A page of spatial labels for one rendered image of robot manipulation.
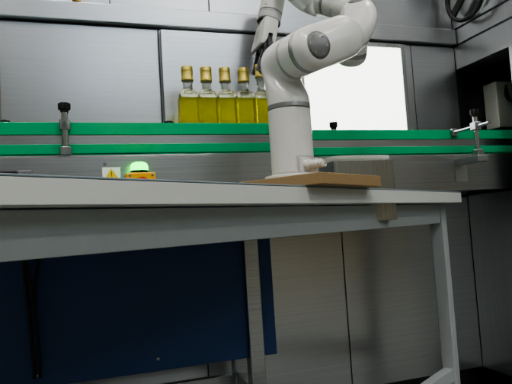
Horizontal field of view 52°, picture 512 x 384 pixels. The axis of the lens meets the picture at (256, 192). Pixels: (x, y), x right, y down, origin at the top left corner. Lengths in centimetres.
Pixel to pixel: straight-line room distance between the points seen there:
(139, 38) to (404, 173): 95
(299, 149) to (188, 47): 75
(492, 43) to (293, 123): 113
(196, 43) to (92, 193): 115
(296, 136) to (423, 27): 115
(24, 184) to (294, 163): 63
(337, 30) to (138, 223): 63
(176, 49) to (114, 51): 19
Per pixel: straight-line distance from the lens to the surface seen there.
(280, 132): 113
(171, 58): 174
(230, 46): 180
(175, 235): 82
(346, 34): 118
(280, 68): 116
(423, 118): 210
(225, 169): 140
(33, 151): 138
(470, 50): 219
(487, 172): 196
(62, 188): 66
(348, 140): 169
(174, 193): 76
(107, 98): 171
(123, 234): 76
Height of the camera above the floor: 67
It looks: 4 degrees up
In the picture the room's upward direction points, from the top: 4 degrees counter-clockwise
